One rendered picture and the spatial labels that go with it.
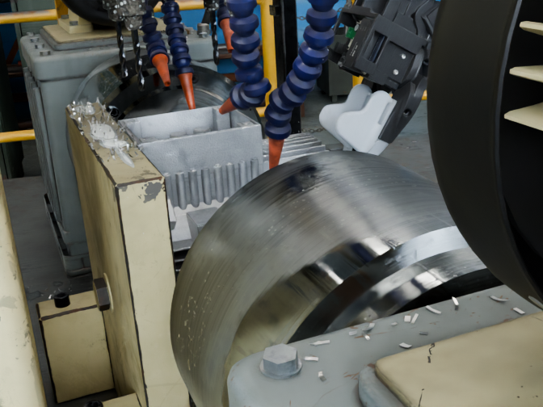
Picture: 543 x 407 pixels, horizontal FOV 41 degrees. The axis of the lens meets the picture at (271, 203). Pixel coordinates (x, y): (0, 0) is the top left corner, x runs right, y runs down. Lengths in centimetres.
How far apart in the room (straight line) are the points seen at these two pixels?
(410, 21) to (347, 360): 48
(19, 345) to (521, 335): 39
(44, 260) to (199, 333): 86
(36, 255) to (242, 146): 71
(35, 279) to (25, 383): 67
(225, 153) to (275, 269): 28
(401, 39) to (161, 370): 37
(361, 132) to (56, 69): 56
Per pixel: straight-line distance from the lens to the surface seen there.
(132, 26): 65
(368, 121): 71
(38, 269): 129
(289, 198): 47
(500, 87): 19
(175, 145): 67
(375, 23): 68
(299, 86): 55
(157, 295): 61
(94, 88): 100
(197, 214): 68
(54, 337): 88
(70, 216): 119
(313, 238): 42
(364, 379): 27
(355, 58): 68
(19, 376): 58
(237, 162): 69
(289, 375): 29
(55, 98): 113
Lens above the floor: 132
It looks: 21 degrees down
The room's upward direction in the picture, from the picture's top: 3 degrees counter-clockwise
